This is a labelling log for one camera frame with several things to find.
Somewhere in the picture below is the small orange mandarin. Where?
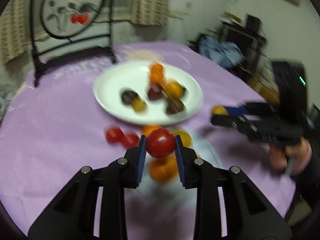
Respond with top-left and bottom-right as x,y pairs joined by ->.
212,106 -> 228,115

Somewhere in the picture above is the large orange mandarin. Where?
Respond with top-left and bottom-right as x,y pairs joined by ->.
149,156 -> 178,184

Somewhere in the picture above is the greenish yellow mandarin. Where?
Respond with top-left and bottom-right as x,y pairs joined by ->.
174,130 -> 193,148

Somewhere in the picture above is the dark brown mushroom top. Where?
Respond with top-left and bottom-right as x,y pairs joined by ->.
165,98 -> 185,115

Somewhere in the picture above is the dark brown mushroom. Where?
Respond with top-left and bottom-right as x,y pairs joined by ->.
121,90 -> 139,105
165,98 -> 185,115

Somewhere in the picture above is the red cherry tomato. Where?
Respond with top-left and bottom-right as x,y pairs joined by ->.
105,127 -> 124,144
146,128 -> 176,159
120,133 -> 140,149

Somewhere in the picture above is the dark red plum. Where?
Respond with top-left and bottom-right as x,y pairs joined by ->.
148,84 -> 163,101

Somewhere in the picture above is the small yellow-green longan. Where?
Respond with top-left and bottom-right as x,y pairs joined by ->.
131,98 -> 146,112

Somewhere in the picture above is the person right hand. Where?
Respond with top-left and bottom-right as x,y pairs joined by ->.
268,137 -> 312,175

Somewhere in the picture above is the blue cloth pile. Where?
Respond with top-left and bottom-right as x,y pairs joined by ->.
199,35 -> 245,69

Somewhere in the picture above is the black shelf rack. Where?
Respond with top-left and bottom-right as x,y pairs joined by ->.
219,14 -> 267,74

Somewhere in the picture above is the purple tablecloth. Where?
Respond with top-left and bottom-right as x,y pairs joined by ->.
1,42 -> 296,239

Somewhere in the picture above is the white oval plate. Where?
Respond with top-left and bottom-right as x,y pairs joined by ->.
93,60 -> 204,126

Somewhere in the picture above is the right beige curtain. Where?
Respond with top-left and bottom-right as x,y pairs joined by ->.
131,0 -> 169,26

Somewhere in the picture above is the beige curtain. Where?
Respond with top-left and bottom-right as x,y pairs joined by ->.
131,0 -> 169,26
1,0 -> 28,65

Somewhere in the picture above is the black framed embroidery screen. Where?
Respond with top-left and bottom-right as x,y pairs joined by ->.
29,0 -> 117,87

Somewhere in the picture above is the left beige curtain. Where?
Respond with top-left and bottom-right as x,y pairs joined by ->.
1,0 -> 28,65

